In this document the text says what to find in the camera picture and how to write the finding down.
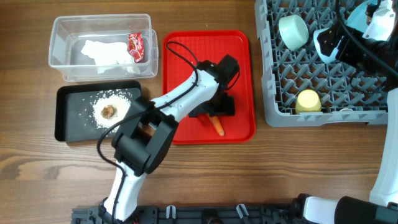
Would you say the small light blue bowl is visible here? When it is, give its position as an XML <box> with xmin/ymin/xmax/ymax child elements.
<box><xmin>313</xmin><ymin>27</ymin><xmax>340</xmax><ymax>65</ymax></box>

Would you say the large light blue plate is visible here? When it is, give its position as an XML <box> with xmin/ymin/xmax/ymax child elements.
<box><xmin>346</xmin><ymin>1</ymin><xmax>377</xmax><ymax>33</ymax></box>

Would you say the orange carrot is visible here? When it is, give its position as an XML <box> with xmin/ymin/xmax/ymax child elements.
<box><xmin>206</xmin><ymin>114</ymin><xmax>225</xmax><ymax>136</ymax></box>

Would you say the green bowl with rice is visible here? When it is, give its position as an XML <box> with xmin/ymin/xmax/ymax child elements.
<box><xmin>279</xmin><ymin>14</ymin><xmax>309</xmax><ymax>51</ymax></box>

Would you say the yellow plastic cup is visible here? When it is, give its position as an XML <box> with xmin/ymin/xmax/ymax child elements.
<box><xmin>295</xmin><ymin>90</ymin><xmax>322</xmax><ymax>114</ymax></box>

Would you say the red snack wrapper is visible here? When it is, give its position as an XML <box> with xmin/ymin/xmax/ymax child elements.
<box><xmin>127</xmin><ymin>32</ymin><xmax>144</xmax><ymax>63</ymax></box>

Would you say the white tissue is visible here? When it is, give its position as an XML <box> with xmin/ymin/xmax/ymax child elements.
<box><xmin>81</xmin><ymin>40</ymin><xmax>134</xmax><ymax>65</ymax></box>

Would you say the brown food scrap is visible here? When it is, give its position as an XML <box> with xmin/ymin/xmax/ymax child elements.
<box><xmin>101</xmin><ymin>105</ymin><xmax>117</xmax><ymax>119</ymax></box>

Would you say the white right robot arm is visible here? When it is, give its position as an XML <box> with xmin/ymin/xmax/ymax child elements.
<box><xmin>290</xmin><ymin>2</ymin><xmax>397</xmax><ymax>223</ymax></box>

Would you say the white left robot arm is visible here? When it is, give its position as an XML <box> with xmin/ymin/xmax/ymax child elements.
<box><xmin>99</xmin><ymin>55</ymin><xmax>239</xmax><ymax>223</ymax></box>

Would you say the grey dishwasher rack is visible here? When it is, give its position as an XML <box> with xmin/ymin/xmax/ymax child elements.
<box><xmin>254</xmin><ymin>0</ymin><xmax>387</xmax><ymax>127</ymax></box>

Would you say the clear plastic waste bin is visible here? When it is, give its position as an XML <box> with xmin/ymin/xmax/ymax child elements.
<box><xmin>49</xmin><ymin>14</ymin><xmax>159</xmax><ymax>83</ymax></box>

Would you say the red plastic tray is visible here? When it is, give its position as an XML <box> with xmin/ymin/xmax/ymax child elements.
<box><xmin>164</xmin><ymin>30</ymin><xmax>256</xmax><ymax>144</ymax></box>

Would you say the pile of white rice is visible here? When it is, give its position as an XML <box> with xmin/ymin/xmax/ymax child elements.
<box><xmin>77</xmin><ymin>89</ymin><xmax>134</xmax><ymax>129</ymax></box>

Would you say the black rectangular tray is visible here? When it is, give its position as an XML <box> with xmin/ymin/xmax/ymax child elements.
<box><xmin>54</xmin><ymin>80</ymin><xmax>141</xmax><ymax>142</ymax></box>

